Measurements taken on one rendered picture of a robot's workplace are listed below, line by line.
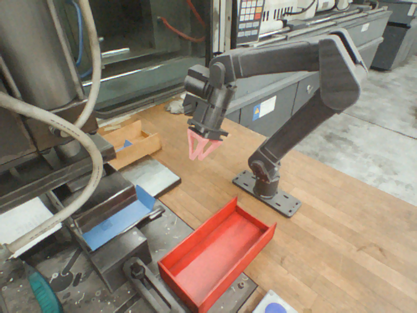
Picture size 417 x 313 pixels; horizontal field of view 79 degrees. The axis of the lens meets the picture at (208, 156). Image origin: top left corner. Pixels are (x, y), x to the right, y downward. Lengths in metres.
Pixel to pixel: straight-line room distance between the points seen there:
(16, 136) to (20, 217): 0.41
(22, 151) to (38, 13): 0.16
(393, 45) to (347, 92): 4.42
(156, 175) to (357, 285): 0.56
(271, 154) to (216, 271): 0.29
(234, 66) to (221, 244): 0.40
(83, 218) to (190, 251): 0.28
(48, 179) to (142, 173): 0.40
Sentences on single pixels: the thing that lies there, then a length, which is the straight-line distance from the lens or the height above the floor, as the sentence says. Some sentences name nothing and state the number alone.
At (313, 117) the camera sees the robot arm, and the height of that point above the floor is 1.18.
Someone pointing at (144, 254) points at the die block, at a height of 0.94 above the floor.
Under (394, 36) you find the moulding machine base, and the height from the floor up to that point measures 0.53.
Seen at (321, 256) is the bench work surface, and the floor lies 0.90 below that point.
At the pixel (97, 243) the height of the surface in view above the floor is 0.99.
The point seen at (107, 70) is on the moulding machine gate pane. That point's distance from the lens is 1.11.
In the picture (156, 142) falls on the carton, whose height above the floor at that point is 0.94.
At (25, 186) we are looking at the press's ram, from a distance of 0.44.
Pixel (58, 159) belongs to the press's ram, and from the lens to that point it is 0.47.
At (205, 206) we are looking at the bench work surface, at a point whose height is 0.90.
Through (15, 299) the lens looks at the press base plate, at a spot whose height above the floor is 0.90.
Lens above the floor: 1.43
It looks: 38 degrees down
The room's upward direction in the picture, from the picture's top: straight up
